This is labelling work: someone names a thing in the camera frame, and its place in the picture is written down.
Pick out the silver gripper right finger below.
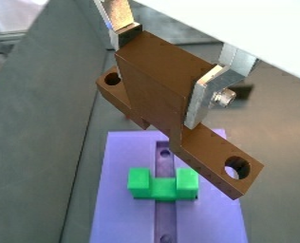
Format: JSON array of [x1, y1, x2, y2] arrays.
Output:
[[184, 44, 257, 129]]

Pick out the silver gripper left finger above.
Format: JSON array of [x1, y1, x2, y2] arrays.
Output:
[[92, 0, 142, 50]]

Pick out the brown T-shaped block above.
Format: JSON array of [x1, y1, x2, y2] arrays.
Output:
[[96, 31, 262, 199]]

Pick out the green U-shaped block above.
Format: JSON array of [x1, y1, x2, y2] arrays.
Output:
[[127, 168, 199, 201]]

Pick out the purple base block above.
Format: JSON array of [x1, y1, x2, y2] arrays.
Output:
[[88, 131, 247, 243]]

